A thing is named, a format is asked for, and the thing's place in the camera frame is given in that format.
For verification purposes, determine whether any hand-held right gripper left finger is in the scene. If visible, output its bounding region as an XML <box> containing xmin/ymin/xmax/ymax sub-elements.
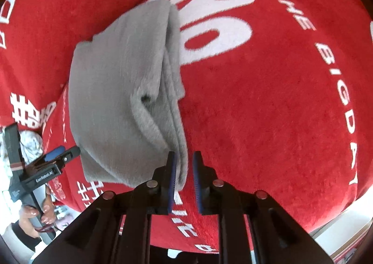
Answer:
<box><xmin>32</xmin><ymin>151</ymin><xmax>178</xmax><ymax>264</ymax></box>

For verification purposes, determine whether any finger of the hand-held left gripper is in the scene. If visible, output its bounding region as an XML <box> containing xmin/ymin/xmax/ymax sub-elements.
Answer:
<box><xmin>29</xmin><ymin>146</ymin><xmax>67</xmax><ymax>168</ymax></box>
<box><xmin>57</xmin><ymin>147</ymin><xmax>81</xmax><ymax>166</ymax></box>

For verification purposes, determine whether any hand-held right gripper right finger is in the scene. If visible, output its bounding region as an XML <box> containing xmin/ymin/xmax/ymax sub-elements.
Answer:
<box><xmin>192</xmin><ymin>151</ymin><xmax>334</xmax><ymax>264</ymax></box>

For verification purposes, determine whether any grey towel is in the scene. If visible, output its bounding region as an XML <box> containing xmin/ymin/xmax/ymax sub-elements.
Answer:
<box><xmin>68</xmin><ymin>0</ymin><xmax>189</xmax><ymax>190</ymax></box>

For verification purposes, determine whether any person's left forearm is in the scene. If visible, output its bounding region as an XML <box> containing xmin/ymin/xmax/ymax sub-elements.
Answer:
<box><xmin>11</xmin><ymin>221</ymin><xmax>42</xmax><ymax>253</ymax></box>

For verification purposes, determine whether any person's left hand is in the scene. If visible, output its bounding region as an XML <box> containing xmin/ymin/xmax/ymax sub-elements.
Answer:
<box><xmin>20</xmin><ymin>187</ymin><xmax>57</xmax><ymax>231</ymax></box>

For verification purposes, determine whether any white crumpled cloth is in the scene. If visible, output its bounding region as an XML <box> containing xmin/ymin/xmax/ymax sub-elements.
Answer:
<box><xmin>17</xmin><ymin>130</ymin><xmax>44</xmax><ymax>165</ymax></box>

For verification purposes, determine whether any red printed blanket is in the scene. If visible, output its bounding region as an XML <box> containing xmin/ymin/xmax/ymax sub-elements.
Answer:
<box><xmin>0</xmin><ymin>0</ymin><xmax>373</xmax><ymax>254</ymax></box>

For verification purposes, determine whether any white furniture edge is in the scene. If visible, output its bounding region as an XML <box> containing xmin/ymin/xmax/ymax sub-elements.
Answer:
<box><xmin>309</xmin><ymin>194</ymin><xmax>373</xmax><ymax>264</ymax></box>

